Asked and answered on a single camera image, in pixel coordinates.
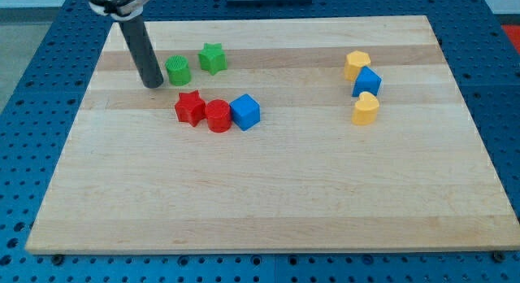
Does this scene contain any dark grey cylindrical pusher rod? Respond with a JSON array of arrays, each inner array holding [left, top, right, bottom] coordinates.
[[119, 15, 163, 89]]

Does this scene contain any blue triangle block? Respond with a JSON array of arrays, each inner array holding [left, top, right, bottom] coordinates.
[[352, 66, 382, 97]]

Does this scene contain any green cylinder block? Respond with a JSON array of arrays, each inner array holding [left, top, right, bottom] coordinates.
[[165, 55, 192, 86]]

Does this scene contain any green star block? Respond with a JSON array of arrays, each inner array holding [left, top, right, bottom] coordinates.
[[198, 43, 228, 76]]

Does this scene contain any red star block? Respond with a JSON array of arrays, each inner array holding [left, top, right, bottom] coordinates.
[[174, 90, 206, 127]]

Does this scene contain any red cylinder block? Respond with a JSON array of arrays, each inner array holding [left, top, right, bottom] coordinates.
[[205, 99, 232, 133]]

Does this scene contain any blue cube block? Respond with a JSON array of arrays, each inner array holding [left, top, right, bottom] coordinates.
[[230, 94, 261, 131]]

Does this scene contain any yellow hexagon block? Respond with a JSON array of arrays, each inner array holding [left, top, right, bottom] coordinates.
[[344, 50, 371, 81]]

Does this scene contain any light wooden board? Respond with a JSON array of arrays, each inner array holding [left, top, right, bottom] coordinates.
[[25, 15, 519, 255]]

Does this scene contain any yellow heart block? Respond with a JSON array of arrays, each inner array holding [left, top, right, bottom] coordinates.
[[351, 92, 379, 125]]

